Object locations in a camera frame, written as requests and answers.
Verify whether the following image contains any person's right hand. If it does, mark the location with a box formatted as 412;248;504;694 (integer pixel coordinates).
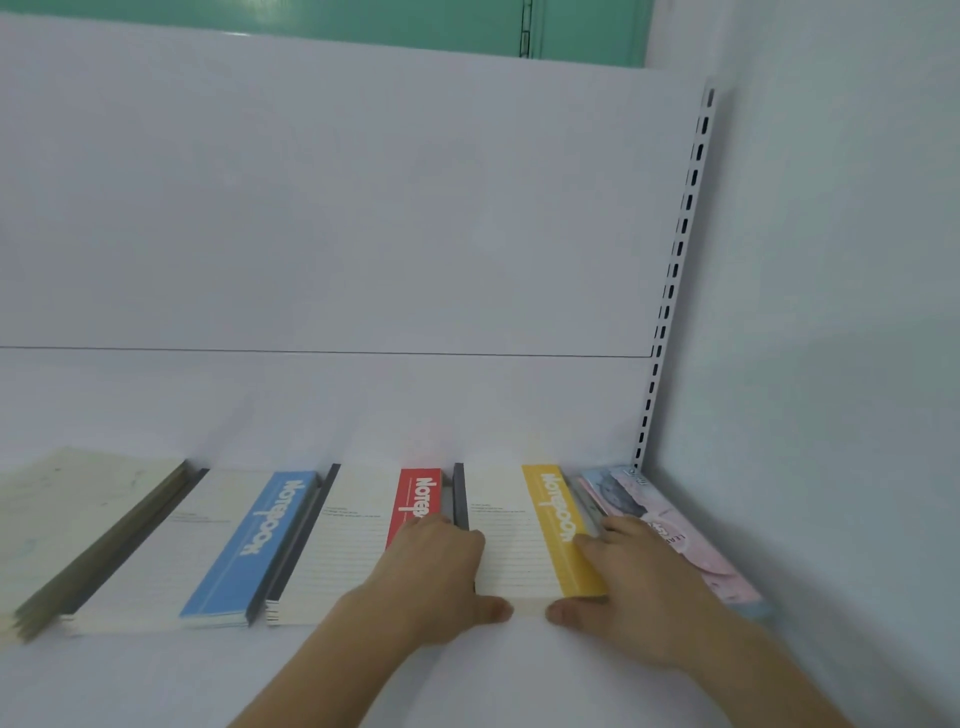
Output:
545;515;751;673

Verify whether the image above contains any person's left hand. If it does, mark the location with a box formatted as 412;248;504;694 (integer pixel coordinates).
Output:
341;513;515;650

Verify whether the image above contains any yellow-striped white notebook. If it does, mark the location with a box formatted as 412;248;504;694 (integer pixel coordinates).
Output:
452;461;610;603

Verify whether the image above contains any red-striped white notebook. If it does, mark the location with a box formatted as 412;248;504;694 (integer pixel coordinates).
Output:
264;462;460;628

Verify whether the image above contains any blue-striped white notebook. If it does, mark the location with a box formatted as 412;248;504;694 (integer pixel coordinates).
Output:
58;468;322;637

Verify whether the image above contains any stack of cream notebooks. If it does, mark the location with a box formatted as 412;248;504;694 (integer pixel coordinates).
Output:
0;446;210;645

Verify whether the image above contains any person's right forearm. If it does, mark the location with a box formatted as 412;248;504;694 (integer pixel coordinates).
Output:
674;618;856;728

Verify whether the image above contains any person's left forearm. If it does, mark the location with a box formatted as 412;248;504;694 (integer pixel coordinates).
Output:
228;588;421;728

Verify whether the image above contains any pink packets bundle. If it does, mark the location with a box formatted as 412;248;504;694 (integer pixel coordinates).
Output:
575;464;775;622

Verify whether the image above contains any white metal shelf board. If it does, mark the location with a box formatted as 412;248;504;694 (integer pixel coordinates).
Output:
0;461;826;728

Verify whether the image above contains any white slotted shelf upright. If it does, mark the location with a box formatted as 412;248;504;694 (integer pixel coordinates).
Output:
633;78;719;472

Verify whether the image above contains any white shelf back panel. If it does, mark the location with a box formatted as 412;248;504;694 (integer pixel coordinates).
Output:
0;11;714;481

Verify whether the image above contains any green door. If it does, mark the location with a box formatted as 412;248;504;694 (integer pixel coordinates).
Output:
0;0;654;69

